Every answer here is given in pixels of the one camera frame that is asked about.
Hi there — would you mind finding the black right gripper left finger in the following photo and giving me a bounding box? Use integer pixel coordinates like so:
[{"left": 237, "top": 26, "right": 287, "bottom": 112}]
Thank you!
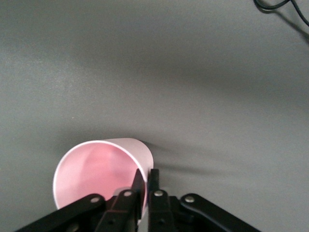
[{"left": 14, "top": 168, "right": 147, "bottom": 232}]

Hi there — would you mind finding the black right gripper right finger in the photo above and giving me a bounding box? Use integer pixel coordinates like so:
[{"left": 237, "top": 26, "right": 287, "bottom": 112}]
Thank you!
[{"left": 147, "top": 168, "right": 263, "bottom": 232}]

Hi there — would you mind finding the pink cup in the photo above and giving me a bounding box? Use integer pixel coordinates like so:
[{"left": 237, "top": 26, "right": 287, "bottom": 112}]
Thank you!
[{"left": 52, "top": 137, "right": 155, "bottom": 218}]

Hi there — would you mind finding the thin black cable on table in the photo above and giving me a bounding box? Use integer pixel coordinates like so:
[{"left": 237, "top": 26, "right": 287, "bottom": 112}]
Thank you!
[{"left": 253, "top": 0, "right": 309, "bottom": 45}]

